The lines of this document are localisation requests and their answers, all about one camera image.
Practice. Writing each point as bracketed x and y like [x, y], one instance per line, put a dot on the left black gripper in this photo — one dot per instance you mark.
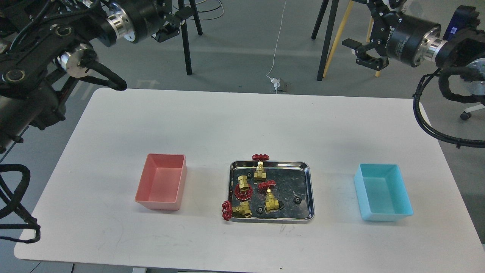
[154, 18]

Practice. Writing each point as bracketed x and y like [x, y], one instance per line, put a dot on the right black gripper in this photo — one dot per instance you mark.
[398, 36]

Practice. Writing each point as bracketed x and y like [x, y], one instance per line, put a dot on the brass valve red handle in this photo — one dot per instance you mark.
[243, 190]
[260, 173]
[229, 211]
[271, 203]

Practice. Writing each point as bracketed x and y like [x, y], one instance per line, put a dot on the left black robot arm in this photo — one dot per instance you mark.
[46, 49]

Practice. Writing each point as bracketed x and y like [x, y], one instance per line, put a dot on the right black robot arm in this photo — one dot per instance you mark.
[459, 53]

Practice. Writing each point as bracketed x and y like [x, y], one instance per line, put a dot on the light blue plastic box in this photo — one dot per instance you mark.
[381, 193]

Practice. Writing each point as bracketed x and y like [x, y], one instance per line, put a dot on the pink plastic box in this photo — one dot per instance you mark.
[162, 182]

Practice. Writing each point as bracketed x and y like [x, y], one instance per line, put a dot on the yellow wooden legs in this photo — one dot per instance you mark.
[338, 38]

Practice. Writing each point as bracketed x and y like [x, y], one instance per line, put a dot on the black stand legs left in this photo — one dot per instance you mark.
[185, 39]

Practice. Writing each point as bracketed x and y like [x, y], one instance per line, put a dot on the black stand legs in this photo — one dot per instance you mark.
[185, 39]
[328, 33]

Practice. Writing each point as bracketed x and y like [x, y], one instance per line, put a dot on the black stand legs right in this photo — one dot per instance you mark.
[328, 33]

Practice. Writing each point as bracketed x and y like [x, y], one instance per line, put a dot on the white chair base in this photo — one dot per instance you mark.
[466, 114]

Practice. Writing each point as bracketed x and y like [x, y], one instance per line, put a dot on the metal tray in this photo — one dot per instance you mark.
[292, 179]

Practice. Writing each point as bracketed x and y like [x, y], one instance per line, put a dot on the brass valve top red handle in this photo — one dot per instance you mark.
[260, 173]

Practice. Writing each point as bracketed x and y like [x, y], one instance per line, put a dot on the brass valve bottom red handle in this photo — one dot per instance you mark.
[229, 211]

